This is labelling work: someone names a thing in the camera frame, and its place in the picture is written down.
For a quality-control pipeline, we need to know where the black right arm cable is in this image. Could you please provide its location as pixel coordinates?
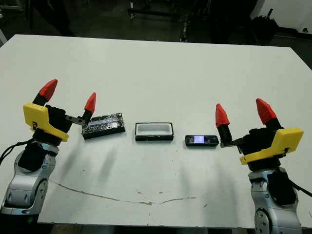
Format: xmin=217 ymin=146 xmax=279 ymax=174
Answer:
xmin=289 ymin=179 xmax=312 ymax=198

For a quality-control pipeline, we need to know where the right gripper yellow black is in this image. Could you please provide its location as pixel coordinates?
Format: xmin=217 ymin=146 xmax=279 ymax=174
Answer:
xmin=215 ymin=98 xmax=305 ymax=171

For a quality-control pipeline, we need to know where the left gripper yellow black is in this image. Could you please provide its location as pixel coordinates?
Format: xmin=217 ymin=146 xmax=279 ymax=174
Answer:
xmin=23 ymin=78 xmax=97 ymax=147

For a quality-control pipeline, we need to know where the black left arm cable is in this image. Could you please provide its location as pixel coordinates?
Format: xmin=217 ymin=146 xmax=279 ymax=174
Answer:
xmin=0 ymin=139 xmax=37 ymax=168

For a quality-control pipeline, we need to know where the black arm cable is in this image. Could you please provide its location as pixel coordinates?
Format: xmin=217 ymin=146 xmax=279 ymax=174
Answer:
xmin=289 ymin=179 xmax=312 ymax=198
xmin=0 ymin=139 xmax=37 ymax=168

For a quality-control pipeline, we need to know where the black bushy bundle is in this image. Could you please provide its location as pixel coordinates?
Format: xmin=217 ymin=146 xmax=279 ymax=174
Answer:
xmin=251 ymin=8 xmax=279 ymax=37

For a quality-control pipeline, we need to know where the black wheeled metal frame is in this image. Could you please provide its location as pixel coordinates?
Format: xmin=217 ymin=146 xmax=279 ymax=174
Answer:
xmin=127 ymin=6 xmax=192 ymax=42

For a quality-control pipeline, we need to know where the black taped box lid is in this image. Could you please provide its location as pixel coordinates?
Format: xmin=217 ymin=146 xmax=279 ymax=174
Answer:
xmin=81 ymin=112 xmax=126 ymax=140

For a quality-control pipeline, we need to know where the white side table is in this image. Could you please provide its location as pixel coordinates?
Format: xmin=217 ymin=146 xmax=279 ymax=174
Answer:
xmin=0 ymin=25 xmax=7 ymax=48

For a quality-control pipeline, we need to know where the black box with white insert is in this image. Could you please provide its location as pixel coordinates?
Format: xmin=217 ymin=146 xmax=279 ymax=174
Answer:
xmin=135 ymin=121 xmax=176 ymax=143

